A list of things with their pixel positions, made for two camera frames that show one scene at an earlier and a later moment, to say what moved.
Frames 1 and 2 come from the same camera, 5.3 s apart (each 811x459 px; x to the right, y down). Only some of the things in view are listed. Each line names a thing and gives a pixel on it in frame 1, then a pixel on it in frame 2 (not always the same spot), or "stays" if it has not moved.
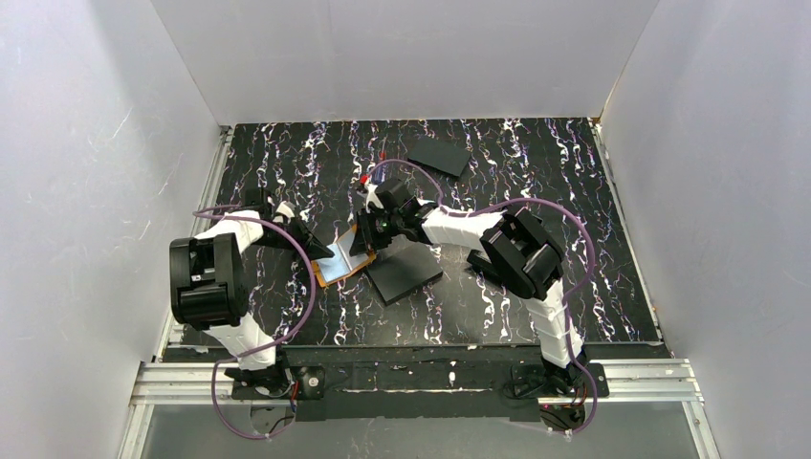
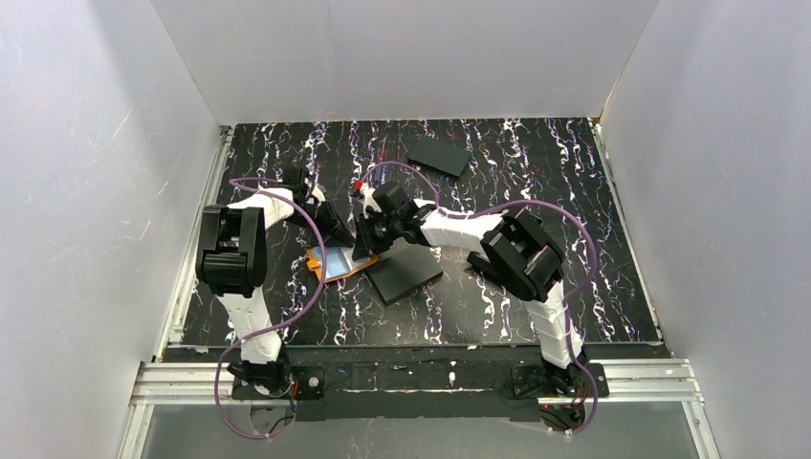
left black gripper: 298,229 to 330,215
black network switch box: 402,268 stays
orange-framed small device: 342,263 stays
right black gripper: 366,229 stays
